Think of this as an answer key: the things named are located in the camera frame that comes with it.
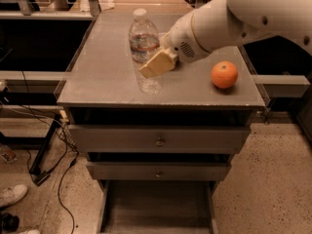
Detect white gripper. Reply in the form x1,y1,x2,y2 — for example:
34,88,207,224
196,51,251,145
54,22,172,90
139,13,210,78

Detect clear plastic water bottle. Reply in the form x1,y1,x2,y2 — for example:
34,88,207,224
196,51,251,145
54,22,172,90
128,8,162,95

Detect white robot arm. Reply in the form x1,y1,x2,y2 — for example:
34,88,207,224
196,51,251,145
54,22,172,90
140,0,312,78

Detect grey drawer cabinet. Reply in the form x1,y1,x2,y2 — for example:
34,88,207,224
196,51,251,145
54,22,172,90
54,13,271,234

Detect top grey drawer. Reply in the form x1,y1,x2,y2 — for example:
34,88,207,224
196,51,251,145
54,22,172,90
69,125,251,154

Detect grey drawer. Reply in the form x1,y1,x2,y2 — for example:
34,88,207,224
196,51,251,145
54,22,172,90
69,125,251,154
87,162,231,181

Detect middle grey drawer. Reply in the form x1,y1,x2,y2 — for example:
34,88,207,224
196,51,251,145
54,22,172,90
87,162,231,181

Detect open bottom drawer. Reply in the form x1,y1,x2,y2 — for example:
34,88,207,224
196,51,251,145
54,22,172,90
97,180,218,234

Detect orange fruit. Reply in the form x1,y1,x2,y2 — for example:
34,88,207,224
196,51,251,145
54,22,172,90
211,61,238,89

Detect white cloth on shelf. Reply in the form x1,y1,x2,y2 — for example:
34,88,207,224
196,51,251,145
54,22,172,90
78,0,115,13

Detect black metal stand leg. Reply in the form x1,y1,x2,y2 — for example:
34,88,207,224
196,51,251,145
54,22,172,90
29,115,60,186

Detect white sneaker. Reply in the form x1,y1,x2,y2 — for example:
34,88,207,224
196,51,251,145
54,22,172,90
0,184,28,208

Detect black round floor object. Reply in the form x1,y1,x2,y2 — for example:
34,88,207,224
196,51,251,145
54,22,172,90
0,213,20,232

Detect black floor cable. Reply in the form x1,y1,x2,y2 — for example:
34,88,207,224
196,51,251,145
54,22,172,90
19,70,81,234

